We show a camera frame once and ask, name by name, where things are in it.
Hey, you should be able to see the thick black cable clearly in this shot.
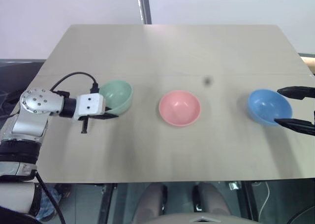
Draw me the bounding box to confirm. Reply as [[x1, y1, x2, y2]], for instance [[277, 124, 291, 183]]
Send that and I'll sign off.
[[35, 170, 66, 224]]

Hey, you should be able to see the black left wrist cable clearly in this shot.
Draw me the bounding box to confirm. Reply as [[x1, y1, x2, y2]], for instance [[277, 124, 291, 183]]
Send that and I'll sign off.
[[50, 72, 99, 95]]

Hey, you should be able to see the blue cloth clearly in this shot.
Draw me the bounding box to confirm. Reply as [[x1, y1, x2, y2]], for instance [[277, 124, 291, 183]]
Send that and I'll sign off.
[[36, 184, 63, 221]]

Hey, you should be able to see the metal table bracket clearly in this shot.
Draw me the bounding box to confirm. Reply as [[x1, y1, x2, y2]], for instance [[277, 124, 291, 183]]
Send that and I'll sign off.
[[227, 181, 242, 191]]

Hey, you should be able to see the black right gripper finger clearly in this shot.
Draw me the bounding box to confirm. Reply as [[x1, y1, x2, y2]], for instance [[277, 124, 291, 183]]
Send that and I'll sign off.
[[274, 118, 315, 136], [277, 86, 315, 101]]

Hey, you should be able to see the light wooden object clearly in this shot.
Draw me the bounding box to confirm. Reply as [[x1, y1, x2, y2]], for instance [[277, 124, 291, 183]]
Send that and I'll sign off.
[[298, 52, 315, 75]]

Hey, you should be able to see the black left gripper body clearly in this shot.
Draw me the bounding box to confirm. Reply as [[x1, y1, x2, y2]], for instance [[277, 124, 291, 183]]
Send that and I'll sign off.
[[78, 113, 102, 134]]

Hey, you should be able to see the dark grey furniture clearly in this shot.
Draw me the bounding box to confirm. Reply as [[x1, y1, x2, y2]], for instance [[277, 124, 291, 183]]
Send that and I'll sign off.
[[0, 59, 46, 116]]

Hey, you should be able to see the black table leg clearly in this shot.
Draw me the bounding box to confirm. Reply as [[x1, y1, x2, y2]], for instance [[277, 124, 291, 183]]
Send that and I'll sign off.
[[242, 181, 257, 221], [97, 184, 117, 224]]

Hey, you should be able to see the pink bowl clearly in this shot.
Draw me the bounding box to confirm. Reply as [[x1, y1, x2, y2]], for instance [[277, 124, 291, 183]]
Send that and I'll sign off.
[[158, 90, 202, 128]]

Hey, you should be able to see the thin white cable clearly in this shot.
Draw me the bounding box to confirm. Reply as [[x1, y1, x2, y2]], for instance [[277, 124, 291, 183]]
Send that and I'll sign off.
[[263, 182, 271, 207]]

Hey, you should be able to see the dark grey rounded shape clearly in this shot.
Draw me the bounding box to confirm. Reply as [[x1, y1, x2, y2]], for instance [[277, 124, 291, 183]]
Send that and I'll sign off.
[[136, 183, 168, 224], [194, 182, 232, 216]]

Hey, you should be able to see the dark vertical post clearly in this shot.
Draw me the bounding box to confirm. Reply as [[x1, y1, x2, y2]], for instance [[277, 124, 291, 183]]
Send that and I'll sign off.
[[134, 0, 152, 25]]

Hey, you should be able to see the blue bowl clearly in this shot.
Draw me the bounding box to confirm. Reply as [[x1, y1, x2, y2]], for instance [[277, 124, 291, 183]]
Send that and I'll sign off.
[[247, 89, 293, 127]]

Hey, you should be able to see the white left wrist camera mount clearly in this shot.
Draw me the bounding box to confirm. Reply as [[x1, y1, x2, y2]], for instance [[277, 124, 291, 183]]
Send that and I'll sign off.
[[72, 93, 107, 122]]

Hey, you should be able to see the green bowl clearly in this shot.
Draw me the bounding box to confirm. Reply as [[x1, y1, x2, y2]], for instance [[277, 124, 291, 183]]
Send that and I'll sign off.
[[98, 79, 134, 116]]

